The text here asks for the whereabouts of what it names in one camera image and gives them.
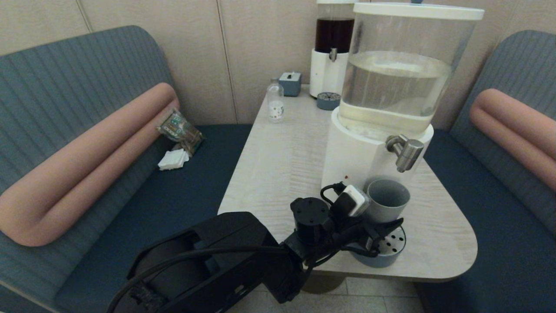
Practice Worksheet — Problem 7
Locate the large blue perforated drip tray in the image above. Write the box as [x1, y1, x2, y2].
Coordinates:
[350, 225, 407, 268]

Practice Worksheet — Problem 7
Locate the clear printed snack packet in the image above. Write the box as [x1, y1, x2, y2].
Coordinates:
[157, 109, 205, 156]

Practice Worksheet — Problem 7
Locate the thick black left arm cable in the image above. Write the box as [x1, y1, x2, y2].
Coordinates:
[106, 246, 289, 313]

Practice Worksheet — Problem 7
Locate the pink bolster cushion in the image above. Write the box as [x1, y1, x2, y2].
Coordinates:
[468, 89, 556, 192]
[0, 83, 180, 246]

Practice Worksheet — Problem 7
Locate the white napkin stack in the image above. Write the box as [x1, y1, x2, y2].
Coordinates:
[157, 149, 190, 171]

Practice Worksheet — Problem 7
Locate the grey plastic cup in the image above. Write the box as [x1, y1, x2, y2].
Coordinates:
[363, 178, 411, 224]

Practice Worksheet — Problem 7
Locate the thin black left wrist cable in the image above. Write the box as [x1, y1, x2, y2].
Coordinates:
[304, 183, 378, 268]

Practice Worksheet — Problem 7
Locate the dark drink dispenser white base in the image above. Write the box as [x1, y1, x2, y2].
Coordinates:
[309, 0, 359, 99]

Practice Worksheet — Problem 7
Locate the small blue perforated drip tray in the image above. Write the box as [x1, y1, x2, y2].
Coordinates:
[316, 92, 341, 111]

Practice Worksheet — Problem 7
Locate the small blue box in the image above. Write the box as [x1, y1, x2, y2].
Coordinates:
[279, 72, 302, 97]

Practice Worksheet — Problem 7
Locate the clear water dispenser white base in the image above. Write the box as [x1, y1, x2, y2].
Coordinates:
[321, 0, 485, 205]

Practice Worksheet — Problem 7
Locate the teal upholstered bench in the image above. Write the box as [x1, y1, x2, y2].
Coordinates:
[0, 25, 252, 313]
[415, 30, 556, 313]

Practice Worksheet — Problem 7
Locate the clear bottle with label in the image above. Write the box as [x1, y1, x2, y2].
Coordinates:
[267, 77, 285, 123]

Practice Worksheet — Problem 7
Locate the metal water dispenser tap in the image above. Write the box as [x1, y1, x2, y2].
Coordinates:
[386, 135, 425, 173]

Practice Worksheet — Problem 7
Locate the gold table pedestal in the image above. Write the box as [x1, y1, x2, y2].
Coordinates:
[300, 273, 346, 294]

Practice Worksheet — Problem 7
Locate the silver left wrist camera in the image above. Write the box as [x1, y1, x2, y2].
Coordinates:
[343, 185, 370, 217]

